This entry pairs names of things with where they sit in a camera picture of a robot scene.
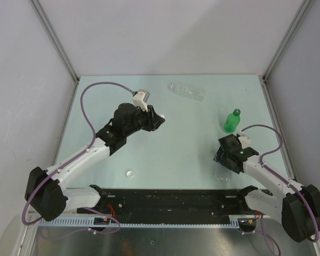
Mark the green plastic bottle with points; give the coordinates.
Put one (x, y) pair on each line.
(231, 123)

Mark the left aluminium frame post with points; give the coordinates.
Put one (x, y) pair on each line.
(46, 24)

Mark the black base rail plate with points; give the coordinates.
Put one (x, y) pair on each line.
(173, 204)

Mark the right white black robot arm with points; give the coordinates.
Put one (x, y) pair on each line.
(295, 206)

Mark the right aluminium frame post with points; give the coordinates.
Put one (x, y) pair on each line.
(290, 33)

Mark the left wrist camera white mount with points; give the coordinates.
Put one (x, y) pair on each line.
(140, 99)

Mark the clear unlabelled plastic bottle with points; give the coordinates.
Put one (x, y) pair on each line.
(187, 91)

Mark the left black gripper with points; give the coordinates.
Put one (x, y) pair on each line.
(153, 121)

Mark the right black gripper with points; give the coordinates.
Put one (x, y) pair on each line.
(218, 154)

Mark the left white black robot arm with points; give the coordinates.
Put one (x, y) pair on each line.
(48, 191)

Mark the green bottle cap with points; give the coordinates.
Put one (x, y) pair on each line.
(237, 112)

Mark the grey slotted cable duct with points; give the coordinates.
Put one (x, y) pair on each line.
(100, 222)

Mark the aluminium frame post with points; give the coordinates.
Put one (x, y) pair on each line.
(290, 33)
(46, 24)

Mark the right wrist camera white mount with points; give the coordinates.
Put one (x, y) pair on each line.
(244, 140)

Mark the clear bottle with blue label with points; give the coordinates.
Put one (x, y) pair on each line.
(221, 173)

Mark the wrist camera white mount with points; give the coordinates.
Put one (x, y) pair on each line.
(140, 99)
(244, 140)

